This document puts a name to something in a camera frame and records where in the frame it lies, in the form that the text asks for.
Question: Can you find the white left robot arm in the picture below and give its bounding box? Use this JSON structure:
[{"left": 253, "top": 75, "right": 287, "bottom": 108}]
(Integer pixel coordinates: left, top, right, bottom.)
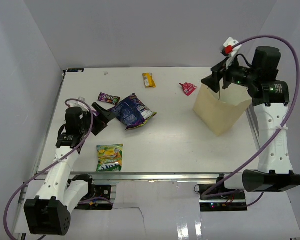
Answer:
[{"left": 23, "top": 102, "right": 115, "bottom": 236}]

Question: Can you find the green yellow chips bag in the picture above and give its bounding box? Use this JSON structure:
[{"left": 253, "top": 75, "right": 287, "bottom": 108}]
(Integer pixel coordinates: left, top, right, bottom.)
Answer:
[{"left": 96, "top": 144, "right": 124, "bottom": 172}]

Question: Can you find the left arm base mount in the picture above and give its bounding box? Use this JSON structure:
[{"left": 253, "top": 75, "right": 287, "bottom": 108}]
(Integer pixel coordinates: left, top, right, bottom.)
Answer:
[{"left": 75, "top": 184, "right": 117, "bottom": 211}]

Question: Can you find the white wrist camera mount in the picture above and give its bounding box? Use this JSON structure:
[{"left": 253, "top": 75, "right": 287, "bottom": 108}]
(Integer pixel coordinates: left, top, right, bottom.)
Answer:
[
  {"left": 221, "top": 37, "right": 242, "bottom": 68},
  {"left": 65, "top": 97, "right": 90, "bottom": 113}
]

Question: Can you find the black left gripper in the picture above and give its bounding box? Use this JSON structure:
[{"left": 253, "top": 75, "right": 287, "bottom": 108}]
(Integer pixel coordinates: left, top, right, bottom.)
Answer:
[{"left": 79, "top": 102, "right": 117, "bottom": 136}]

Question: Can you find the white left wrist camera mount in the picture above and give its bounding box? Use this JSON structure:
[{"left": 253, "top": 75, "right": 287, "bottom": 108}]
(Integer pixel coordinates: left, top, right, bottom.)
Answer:
[{"left": 65, "top": 97, "right": 90, "bottom": 113}]

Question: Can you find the purple white snack packet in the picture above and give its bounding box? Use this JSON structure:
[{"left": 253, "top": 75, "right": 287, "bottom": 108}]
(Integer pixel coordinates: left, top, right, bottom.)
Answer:
[{"left": 89, "top": 110, "right": 100, "bottom": 117}]

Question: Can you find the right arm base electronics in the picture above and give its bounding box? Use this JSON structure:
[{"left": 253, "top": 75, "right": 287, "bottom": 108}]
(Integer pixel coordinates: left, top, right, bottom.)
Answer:
[{"left": 193, "top": 184, "right": 248, "bottom": 213}]

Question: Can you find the yellow snack bar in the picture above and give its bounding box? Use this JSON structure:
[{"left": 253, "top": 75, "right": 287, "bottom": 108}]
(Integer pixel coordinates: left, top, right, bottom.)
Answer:
[{"left": 142, "top": 72, "right": 156, "bottom": 88}]

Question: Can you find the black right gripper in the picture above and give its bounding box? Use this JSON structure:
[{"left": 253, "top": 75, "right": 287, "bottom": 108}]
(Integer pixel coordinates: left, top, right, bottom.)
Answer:
[{"left": 202, "top": 54, "right": 259, "bottom": 93}]

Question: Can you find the red candy packet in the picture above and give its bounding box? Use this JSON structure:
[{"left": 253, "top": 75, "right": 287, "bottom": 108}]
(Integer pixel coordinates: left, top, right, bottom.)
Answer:
[{"left": 179, "top": 82, "right": 197, "bottom": 96}]

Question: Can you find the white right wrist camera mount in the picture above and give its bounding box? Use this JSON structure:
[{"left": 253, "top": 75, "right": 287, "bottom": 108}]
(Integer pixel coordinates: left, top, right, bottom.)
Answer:
[{"left": 221, "top": 37, "right": 242, "bottom": 68}]

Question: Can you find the dark blue chips bag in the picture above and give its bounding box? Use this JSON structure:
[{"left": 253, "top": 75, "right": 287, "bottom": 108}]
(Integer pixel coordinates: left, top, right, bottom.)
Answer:
[{"left": 109, "top": 93, "right": 157, "bottom": 130}]

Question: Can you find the brown paper bag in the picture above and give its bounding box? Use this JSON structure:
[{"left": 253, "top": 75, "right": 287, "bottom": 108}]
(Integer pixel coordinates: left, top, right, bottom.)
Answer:
[{"left": 193, "top": 84, "right": 252, "bottom": 136}]

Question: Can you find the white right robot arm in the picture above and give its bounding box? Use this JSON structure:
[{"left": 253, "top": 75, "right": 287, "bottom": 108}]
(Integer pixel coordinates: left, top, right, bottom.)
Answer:
[{"left": 201, "top": 46, "right": 300, "bottom": 200}]

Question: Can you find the purple chocolate bar wrapper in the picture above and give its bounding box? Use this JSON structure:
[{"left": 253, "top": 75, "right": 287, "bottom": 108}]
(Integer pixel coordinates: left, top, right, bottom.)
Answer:
[{"left": 98, "top": 92, "right": 121, "bottom": 106}]

